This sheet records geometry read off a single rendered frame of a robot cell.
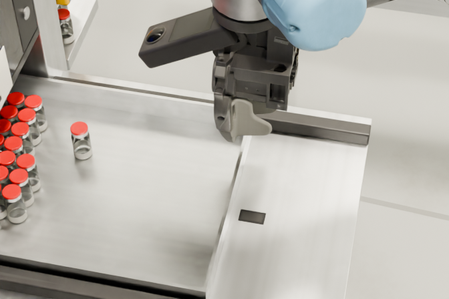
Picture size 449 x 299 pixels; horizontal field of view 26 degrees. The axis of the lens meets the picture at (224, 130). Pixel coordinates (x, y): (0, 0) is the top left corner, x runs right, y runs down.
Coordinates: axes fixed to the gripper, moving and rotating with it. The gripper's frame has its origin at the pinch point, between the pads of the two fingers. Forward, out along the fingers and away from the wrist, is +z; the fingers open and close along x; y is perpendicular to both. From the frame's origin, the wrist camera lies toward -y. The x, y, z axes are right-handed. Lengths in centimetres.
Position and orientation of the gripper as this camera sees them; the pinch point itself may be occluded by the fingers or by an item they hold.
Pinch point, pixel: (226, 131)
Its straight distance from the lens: 111.4
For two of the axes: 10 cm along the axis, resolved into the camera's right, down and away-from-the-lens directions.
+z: 0.0, 6.7, 7.4
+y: 9.8, 1.6, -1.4
